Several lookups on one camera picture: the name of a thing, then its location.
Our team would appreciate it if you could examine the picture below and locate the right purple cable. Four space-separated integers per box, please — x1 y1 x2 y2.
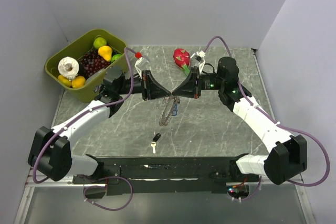
203 35 331 204

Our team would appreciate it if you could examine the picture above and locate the purple grapes toy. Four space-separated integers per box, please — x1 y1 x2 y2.
79 49 110 79

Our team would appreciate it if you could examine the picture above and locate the green apple toy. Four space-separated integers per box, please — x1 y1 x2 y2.
93 37 107 49

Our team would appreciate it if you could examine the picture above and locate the yellow lemon toy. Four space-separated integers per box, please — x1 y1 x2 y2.
57 75 71 88
71 76 86 89

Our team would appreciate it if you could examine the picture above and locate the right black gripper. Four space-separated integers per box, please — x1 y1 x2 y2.
172 66 225 99

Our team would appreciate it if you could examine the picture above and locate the yellow pear toy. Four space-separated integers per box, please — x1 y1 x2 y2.
98 46 113 62

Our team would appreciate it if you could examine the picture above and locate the small green lime toy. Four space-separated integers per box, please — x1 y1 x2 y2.
111 54 122 63

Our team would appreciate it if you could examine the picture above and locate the white tape roll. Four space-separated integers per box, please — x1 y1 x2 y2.
58 57 79 81

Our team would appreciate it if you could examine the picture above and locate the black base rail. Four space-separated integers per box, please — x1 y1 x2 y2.
39 155 274 198

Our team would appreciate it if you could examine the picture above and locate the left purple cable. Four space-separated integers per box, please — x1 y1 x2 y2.
33 47 144 211

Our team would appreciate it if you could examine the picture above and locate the red dragon fruit toy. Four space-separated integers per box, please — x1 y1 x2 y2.
173 48 190 76

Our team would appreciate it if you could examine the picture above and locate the metal key organizer disc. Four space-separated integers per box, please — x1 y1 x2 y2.
159 95 180 126

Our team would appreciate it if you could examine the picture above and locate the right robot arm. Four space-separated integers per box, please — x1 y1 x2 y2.
173 54 307 185

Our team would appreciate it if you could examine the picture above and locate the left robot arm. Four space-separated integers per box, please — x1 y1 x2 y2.
28 67 171 184

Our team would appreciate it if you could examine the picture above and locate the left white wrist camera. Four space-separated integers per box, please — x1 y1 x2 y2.
134 52 150 78

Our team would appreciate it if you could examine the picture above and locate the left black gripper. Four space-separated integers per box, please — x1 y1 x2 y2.
117 70 171 101

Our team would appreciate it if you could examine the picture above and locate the olive green plastic bin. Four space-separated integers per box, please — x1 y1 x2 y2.
45 29 128 103

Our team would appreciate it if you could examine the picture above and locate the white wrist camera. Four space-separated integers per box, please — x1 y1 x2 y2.
134 52 150 78
190 50 206 73

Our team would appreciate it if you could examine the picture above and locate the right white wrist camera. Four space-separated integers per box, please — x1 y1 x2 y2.
190 50 206 73

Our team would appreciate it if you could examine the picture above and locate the purple cable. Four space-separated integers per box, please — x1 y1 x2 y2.
33 47 144 211
203 35 331 204

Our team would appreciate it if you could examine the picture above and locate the silver key with black fob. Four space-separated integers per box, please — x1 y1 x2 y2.
151 133 161 154

